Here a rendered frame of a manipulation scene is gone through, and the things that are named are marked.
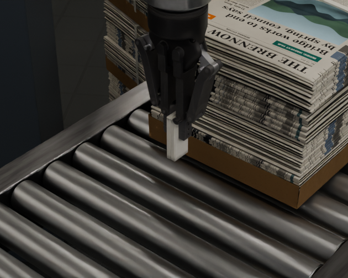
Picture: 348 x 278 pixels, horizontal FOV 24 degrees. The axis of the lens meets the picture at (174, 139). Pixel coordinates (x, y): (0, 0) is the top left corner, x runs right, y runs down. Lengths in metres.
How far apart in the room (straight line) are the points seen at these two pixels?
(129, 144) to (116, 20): 0.92
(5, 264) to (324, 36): 0.54
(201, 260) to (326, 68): 0.31
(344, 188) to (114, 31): 1.14
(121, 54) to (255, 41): 1.13
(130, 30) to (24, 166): 0.93
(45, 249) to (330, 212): 0.41
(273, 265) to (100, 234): 0.24
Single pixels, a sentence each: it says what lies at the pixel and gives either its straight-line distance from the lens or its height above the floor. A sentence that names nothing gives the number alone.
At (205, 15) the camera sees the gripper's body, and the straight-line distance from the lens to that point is 0.99.
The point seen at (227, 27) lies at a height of 1.03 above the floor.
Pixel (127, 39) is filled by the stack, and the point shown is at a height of 0.53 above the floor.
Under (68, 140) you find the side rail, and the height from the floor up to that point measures 0.80.
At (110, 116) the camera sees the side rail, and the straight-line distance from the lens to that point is 1.38.
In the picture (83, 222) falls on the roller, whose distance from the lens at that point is 1.17.
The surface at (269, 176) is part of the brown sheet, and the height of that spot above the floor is 0.84.
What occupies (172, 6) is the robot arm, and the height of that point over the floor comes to 1.15.
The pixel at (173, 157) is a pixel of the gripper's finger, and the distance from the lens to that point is 1.11.
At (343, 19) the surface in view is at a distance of 1.21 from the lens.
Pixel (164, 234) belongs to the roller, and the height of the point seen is 0.80.
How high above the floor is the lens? 1.57
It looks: 36 degrees down
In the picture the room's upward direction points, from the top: straight up
